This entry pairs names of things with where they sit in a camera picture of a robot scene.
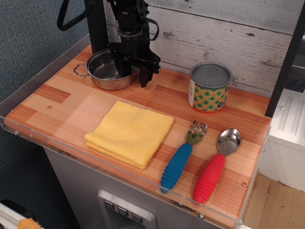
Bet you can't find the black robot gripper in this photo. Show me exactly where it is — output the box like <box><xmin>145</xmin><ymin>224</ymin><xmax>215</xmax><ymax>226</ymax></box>
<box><xmin>108</xmin><ymin>32</ymin><xmax>161</xmax><ymax>88</ymax></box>

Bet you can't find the small stainless steel pot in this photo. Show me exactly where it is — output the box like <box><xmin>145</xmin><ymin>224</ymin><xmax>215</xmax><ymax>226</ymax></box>
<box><xmin>73</xmin><ymin>49</ymin><xmax>140</xmax><ymax>91</ymax></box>

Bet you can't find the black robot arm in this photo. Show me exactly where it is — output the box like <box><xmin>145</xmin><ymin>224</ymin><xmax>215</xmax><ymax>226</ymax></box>
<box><xmin>108</xmin><ymin>0</ymin><xmax>161</xmax><ymax>88</ymax></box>

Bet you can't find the folded yellow cloth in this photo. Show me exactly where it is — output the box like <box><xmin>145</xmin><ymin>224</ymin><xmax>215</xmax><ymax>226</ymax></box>
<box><xmin>84</xmin><ymin>101</ymin><xmax>174</xmax><ymax>169</ymax></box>

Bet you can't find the patterned can with grey lid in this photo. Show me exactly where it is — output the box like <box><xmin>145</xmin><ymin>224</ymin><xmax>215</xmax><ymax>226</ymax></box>
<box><xmin>188</xmin><ymin>62</ymin><xmax>235</xmax><ymax>113</ymax></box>

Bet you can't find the grey toy fridge cabinet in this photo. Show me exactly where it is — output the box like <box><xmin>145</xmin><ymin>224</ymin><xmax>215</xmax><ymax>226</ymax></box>
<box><xmin>44</xmin><ymin>148</ymin><xmax>217</xmax><ymax>229</ymax></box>

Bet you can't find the clear acrylic table guard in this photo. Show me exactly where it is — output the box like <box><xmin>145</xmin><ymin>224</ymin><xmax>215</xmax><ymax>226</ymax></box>
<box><xmin>0</xmin><ymin>38</ymin><xmax>271</xmax><ymax>229</ymax></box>

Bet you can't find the silver dispenser button panel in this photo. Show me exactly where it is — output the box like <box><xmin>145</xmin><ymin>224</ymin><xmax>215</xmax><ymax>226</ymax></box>
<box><xmin>97</xmin><ymin>189</ymin><xmax>157</xmax><ymax>229</ymax></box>

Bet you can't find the white toy sink unit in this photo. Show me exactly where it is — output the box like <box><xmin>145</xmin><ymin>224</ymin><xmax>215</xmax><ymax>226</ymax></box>
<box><xmin>258</xmin><ymin>89</ymin><xmax>305</xmax><ymax>191</ymax></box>

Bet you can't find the orange and black object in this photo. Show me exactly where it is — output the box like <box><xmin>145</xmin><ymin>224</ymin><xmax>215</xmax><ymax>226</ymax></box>
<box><xmin>0</xmin><ymin>199</ymin><xmax>43</xmax><ymax>229</ymax></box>

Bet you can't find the dark vertical post left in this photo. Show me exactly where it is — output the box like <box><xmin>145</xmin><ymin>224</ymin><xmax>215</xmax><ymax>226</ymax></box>
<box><xmin>87</xmin><ymin>0</ymin><xmax>109</xmax><ymax>54</ymax></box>

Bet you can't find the dark vertical post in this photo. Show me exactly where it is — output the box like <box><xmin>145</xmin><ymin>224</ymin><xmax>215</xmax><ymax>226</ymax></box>
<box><xmin>87</xmin><ymin>0</ymin><xmax>109</xmax><ymax>54</ymax></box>
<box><xmin>265</xmin><ymin>2</ymin><xmax>305</xmax><ymax>118</ymax></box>

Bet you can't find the black braided cable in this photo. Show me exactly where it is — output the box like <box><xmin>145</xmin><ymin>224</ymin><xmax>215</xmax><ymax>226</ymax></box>
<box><xmin>56</xmin><ymin>0</ymin><xmax>160</xmax><ymax>42</ymax></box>

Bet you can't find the fork with blue handle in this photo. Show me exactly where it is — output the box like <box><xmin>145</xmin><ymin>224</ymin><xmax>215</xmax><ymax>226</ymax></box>
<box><xmin>160</xmin><ymin>120</ymin><xmax>208</xmax><ymax>193</ymax></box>

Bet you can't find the spoon with red handle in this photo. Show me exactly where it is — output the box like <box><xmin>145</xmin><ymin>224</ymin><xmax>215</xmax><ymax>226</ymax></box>
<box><xmin>193</xmin><ymin>128</ymin><xmax>241</xmax><ymax>203</ymax></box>

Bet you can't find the dark vertical post right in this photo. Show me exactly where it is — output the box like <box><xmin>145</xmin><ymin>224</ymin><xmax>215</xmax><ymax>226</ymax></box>
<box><xmin>265</xmin><ymin>2</ymin><xmax>305</xmax><ymax>118</ymax></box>

